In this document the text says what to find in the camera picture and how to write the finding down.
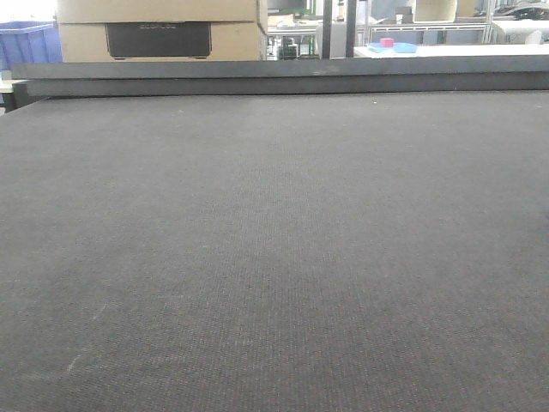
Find white far table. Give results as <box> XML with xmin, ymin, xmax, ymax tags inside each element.
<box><xmin>354</xmin><ymin>43</ymin><xmax>549</xmax><ymax>58</ymax></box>

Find dark grey conveyor belt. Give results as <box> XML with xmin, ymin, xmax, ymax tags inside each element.
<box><xmin>1</xmin><ymin>92</ymin><xmax>548</xmax><ymax>411</ymax></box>

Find blue plastic crate background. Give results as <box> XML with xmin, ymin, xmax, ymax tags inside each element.
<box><xmin>1</xmin><ymin>21</ymin><xmax>63</xmax><ymax>71</ymax></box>

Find black vertical post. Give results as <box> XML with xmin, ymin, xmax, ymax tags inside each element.
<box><xmin>321</xmin><ymin>0</ymin><xmax>333</xmax><ymax>59</ymax></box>

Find red block on far table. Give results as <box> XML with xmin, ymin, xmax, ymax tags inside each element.
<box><xmin>380</xmin><ymin>37</ymin><xmax>395</xmax><ymax>48</ymax></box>

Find blue tray on far table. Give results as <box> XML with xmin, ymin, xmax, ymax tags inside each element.
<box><xmin>367</xmin><ymin>42</ymin><xmax>418</xmax><ymax>54</ymax></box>

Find cardboard box with black print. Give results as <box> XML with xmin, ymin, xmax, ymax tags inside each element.
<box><xmin>57</xmin><ymin>0</ymin><xmax>268</xmax><ymax>63</ymax></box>

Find dark conveyor side rail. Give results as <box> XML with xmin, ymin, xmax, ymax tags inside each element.
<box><xmin>11</xmin><ymin>55</ymin><xmax>548</xmax><ymax>98</ymax></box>

